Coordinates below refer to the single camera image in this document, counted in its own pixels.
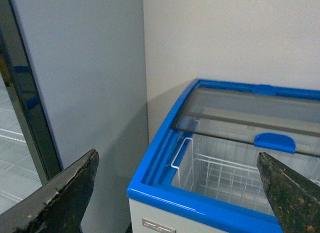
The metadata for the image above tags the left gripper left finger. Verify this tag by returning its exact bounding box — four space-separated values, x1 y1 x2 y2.
0 149 100 233

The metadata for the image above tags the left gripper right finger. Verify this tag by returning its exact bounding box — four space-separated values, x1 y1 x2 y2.
256 152 320 233

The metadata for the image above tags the tall glass door fridge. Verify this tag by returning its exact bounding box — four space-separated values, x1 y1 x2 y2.
0 0 149 233

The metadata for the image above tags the white blue chest freezer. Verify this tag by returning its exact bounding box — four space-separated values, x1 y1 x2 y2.
126 78 320 233

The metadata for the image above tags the front sliding glass lid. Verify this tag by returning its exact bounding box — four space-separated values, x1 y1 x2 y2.
172 88 320 157

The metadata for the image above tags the sliding glass lid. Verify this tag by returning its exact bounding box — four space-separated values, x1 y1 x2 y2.
172 88 320 157
199 81 320 101

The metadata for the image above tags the rear sliding glass lid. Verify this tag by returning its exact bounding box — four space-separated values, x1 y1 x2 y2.
199 81 320 101

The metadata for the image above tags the white wire freezer basket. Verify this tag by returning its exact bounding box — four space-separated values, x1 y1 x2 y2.
171 134 320 215

